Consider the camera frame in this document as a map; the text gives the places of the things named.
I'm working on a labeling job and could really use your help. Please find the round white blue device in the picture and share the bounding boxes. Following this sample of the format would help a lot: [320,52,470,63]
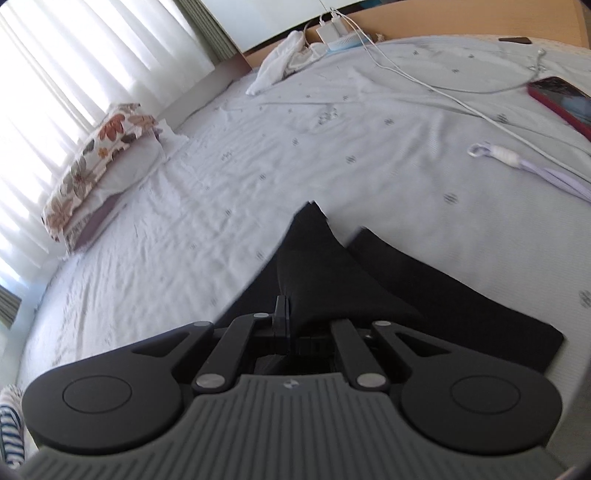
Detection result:
[326,37,366,52]

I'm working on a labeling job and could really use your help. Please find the white patterned bed sheet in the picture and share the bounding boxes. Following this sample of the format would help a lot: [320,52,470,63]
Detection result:
[14,34,591,416]

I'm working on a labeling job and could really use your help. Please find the wooden headboard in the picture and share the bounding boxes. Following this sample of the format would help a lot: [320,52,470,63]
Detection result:
[240,0,591,71]

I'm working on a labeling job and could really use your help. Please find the floral pillow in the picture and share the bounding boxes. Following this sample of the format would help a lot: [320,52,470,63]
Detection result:
[41,102,160,243]

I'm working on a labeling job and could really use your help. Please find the mauve pillow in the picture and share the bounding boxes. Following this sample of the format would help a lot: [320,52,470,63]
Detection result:
[69,191,127,252]

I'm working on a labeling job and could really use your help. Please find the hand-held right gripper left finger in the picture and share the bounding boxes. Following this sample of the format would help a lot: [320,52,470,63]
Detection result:
[131,295,292,394]

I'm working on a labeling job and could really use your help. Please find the green curtain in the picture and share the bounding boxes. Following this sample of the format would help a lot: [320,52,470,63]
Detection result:
[178,0,242,64]
[0,284,22,329]

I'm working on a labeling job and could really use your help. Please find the red phone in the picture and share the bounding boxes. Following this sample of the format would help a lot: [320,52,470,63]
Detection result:
[527,76,591,142]

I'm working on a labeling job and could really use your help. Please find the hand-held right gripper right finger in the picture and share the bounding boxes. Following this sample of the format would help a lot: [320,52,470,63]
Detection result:
[329,319,459,392]

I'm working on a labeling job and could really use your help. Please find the blue white striped cloth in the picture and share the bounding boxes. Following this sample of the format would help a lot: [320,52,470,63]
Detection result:
[0,384,27,464]

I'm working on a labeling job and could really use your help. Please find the white power adapter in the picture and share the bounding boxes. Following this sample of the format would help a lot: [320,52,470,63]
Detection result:
[316,11,348,45]

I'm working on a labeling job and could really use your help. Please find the thin white earphone cable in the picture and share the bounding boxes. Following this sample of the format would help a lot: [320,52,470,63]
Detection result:
[525,47,549,73]

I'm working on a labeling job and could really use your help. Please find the white crumpled cloth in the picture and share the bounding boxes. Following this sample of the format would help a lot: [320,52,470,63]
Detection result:
[246,30,325,96]

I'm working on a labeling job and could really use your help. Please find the long white cable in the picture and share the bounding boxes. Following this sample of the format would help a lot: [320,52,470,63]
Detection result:
[360,32,591,182]

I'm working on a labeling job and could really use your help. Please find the white sheer curtain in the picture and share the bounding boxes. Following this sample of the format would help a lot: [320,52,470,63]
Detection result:
[0,0,217,287]

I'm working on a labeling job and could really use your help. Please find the black pants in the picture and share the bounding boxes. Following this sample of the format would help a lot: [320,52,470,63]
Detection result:
[222,200,565,374]

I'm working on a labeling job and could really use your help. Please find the purple strap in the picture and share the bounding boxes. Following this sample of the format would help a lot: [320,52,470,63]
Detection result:
[467,141,591,204]

